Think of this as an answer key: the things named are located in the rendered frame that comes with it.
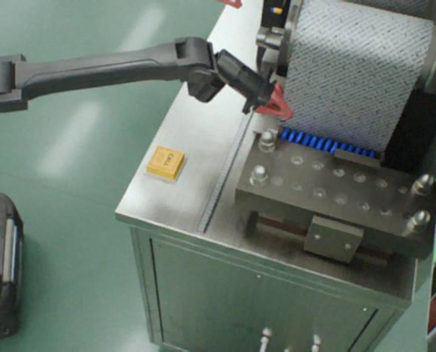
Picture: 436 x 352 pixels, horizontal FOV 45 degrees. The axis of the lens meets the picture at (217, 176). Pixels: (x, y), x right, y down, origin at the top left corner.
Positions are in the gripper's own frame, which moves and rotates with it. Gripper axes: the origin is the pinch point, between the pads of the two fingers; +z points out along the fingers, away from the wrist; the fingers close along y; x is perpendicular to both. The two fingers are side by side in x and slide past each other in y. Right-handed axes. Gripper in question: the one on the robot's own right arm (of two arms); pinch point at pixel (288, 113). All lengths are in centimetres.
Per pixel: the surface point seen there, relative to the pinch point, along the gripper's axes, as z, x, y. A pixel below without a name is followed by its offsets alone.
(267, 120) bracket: 1.4, -13.2, -7.8
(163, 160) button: -14.7, -25.6, 10.4
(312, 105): 1.6, 6.0, 0.3
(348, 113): 7.9, 10.0, 0.3
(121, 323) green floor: 17, -114, 19
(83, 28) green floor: -61, -159, -129
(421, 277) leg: 79, -35, -13
